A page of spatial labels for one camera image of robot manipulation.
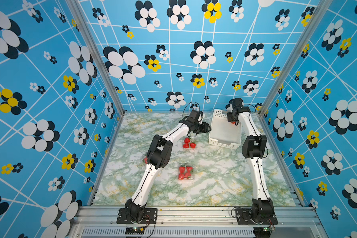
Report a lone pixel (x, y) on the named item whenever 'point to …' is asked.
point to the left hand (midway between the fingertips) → (210, 128)
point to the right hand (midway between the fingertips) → (235, 117)
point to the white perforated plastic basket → (224, 133)
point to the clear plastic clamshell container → (186, 172)
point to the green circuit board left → (134, 230)
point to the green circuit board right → (261, 232)
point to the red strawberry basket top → (185, 145)
